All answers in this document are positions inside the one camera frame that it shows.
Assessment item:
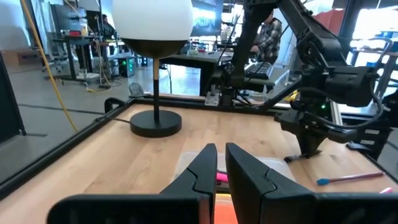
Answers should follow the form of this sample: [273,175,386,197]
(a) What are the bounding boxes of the coiled black cable loop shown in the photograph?
[104,96,126,114]

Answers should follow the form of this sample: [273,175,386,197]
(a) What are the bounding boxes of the black lamp cord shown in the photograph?
[93,116,133,124]

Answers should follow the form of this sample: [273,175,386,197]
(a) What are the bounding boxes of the cardboard box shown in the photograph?
[0,49,43,67]

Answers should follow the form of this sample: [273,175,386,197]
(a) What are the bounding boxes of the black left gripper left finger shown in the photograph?
[47,142,218,224]

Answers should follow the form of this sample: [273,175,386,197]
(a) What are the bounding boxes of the black metal table frame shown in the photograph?
[0,0,398,200]

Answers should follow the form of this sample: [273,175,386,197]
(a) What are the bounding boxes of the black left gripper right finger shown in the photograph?
[225,142,398,224]

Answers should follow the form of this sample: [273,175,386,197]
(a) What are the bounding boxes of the black workbench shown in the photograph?
[51,2,103,85]

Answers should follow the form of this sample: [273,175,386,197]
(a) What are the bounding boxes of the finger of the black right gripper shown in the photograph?
[297,135,310,156]
[309,136,326,156]

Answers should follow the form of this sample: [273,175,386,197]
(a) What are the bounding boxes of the white globe table lamp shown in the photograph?
[111,0,194,138]

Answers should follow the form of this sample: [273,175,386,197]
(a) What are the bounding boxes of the red curtain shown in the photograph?
[312,8,346,35]

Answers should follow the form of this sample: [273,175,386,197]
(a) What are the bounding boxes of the clear plastic supply box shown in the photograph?
[175,151,297,190]

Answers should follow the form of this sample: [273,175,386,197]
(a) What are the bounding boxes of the black pen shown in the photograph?
[283,151,323,163]

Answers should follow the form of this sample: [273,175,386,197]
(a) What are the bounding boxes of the yellow cable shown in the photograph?
[20,0,79,133]

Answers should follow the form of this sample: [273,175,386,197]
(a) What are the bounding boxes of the yellow connector tag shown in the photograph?
[284,89,300,103]

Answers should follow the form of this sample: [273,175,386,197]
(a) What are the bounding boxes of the computer tower green lights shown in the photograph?
[117,55,136,78]

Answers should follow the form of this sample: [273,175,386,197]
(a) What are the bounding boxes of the silver aluminium bracket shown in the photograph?
[329,101,343,125]

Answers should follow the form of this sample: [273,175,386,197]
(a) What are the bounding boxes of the wall display screen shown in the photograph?
[188,0,219,37]

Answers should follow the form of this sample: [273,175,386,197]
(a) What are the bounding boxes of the black keyboard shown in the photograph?
[244,62,275,80]

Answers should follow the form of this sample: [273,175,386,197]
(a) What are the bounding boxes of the person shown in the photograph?
[99,14,116,40]
[250,11,284,65]

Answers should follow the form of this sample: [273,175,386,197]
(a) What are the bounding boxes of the black standing panel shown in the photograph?
[0,52,27,144]

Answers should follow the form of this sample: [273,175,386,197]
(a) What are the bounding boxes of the orange perforated box lid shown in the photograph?
[213,193,239,224]

